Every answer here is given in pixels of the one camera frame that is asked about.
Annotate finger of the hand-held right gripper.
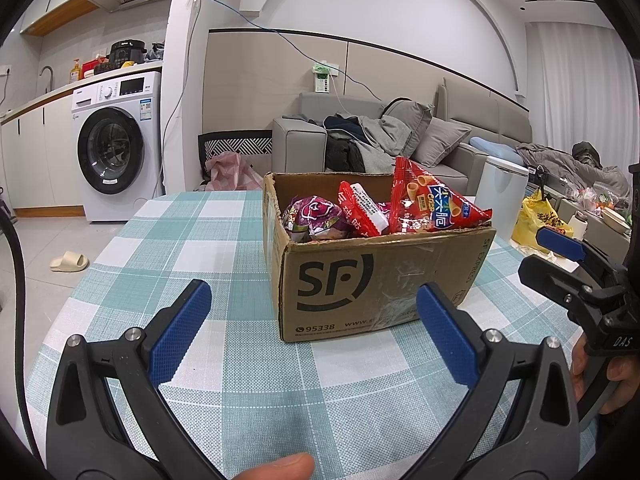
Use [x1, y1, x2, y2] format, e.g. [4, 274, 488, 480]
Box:
[536, 226, 626, 281]
[517, 256, 608, 311]

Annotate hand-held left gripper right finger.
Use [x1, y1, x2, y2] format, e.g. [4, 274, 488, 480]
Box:
[416, 282, 583, 480]

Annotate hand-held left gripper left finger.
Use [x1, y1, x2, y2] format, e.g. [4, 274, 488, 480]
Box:
[46, 279, 223, 480]

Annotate brown cardboard box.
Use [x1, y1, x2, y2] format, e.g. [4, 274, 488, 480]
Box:
[262, 171, 497, 343]

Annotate large red snack bag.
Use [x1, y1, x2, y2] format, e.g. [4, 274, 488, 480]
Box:
[389, 156, 493, 235]

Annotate red white snack packet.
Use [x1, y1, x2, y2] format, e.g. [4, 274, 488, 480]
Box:
[337, 180, 391, 238]

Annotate purple snack bag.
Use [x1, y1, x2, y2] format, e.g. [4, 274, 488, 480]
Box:
[281, 196, 353, 245]

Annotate person's right hand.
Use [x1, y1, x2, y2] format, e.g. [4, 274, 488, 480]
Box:
[570, 332, 640, 416]

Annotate person's left hand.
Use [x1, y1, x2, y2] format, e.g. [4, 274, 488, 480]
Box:
[234, 452, 316, 480]

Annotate yellow plastic bag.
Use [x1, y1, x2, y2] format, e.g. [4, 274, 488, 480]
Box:
[511, 190, 575, 256]

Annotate low grey table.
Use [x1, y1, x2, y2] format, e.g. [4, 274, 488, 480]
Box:
[530, 180, 633, 266]

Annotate white bowl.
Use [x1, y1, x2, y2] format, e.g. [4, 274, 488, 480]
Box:
[600, 207, 632, 233]

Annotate grey blanket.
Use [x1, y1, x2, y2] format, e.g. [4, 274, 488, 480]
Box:
[515, 141, 631, 198]

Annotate white trash bin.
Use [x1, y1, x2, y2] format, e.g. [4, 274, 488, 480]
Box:
[474, 155, 530, 241]

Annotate teal checked tablecloth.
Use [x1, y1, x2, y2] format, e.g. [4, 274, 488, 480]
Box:
[27, 190, 601, 480]

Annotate light blue pillow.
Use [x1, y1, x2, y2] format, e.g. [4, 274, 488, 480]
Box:
[470, 136, 521, 161]

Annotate beige slipper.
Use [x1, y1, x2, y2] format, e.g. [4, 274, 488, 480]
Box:
[49, 252, 90, 273]

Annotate white curtain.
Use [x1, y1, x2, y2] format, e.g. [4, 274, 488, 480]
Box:
[525, 22, 640, 171]

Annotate light grey pillow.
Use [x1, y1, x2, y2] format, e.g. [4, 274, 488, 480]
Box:
[414, 116, 473, 167]

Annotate pink plastic bag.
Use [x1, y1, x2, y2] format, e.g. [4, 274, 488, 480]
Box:
[205, 151, 266, 192]

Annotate white washing machine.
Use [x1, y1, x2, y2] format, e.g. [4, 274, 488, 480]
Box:
[70, 71, 163, 223]

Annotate large grey pillow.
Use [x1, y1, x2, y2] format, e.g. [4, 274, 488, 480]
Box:
[380, 100, 435, 158]

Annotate black patterned chair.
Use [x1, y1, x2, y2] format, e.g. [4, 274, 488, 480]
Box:
[197, 130, 273, 181]

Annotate grey jacket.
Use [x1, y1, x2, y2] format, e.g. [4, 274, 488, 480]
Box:
[357, 115, 416, 173]

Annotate grey sofa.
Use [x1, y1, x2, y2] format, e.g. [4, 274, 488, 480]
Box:
[271, 77, 533, 196]

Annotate dark clothes pile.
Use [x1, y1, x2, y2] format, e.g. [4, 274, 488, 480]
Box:
[322, 114, 368, 173]

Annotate black pressure cooker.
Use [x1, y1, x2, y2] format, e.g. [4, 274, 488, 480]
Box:
[109, 40, 147, 68]

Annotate black cable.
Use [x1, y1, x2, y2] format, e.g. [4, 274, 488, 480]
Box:
[0, 205, 41, 466]

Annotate green white wall device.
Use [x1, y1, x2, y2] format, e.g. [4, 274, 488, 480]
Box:
[311, 62, 341, 93]

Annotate blue cable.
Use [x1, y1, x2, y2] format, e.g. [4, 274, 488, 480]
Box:
[199, 0, 383, 106]

